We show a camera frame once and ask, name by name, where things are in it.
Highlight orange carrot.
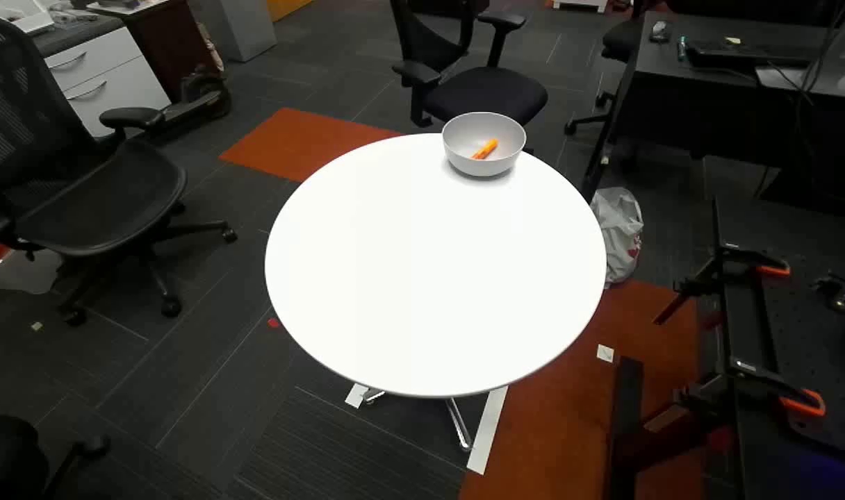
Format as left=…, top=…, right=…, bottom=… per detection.
left=471, top=135, right=503, bottom=164

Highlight grey round bowl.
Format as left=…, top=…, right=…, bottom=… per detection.
left=440, top=108, right=528, bottom=181

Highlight black padded office chair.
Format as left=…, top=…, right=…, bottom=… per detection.
left=387, top=0, right=551, bottom=131

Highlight white metal table base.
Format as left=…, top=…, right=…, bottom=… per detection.
left=342, top=379, right=513, bottom=478

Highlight white plastic bag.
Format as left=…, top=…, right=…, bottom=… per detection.
left=590, top=183, right=647, bottom=289

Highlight black electric scooter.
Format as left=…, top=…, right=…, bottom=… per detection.
left=153, top=63, right=237, bottom=142

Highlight black swivel office chair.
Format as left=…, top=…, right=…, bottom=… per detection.
left=565, top=13, right=645, bottom=138

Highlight grey metal cabinet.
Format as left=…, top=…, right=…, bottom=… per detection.
left=189, top=0, right=279, bottom=67

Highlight black mesh office chair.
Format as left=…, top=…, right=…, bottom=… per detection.
left=0, top=11, right=239, bottom=326

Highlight black office desk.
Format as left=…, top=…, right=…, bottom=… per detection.
left=585, top=0, right=845, bottom=217

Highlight dark brown wooden cabinet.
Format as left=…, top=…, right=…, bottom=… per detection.
left=87, top=0, right=225, bottom=101

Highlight white drawer cabinet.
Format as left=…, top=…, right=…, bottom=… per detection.
left=32, top=7, right=175, bottom=142

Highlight black laptop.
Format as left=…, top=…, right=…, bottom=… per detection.
left=685, top=33, right=828, bottom=69

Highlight white plastic floor object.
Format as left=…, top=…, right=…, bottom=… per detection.
left=0, top=240, right=64, bottom=296

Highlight small black bench device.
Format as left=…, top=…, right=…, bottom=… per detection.
left=816, top=272, right=845, bottom=315

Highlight white papers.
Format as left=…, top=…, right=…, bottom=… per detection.
left=0, top=0, right=55, bottom=36

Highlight black upright post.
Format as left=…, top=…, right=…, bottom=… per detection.
left=607, top=356, right=647, bottom=500

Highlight black clamp orange handle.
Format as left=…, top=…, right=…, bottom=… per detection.
left=677, top=357, right=828, bottom=425
left=654, top=240, right=796, bottom=326

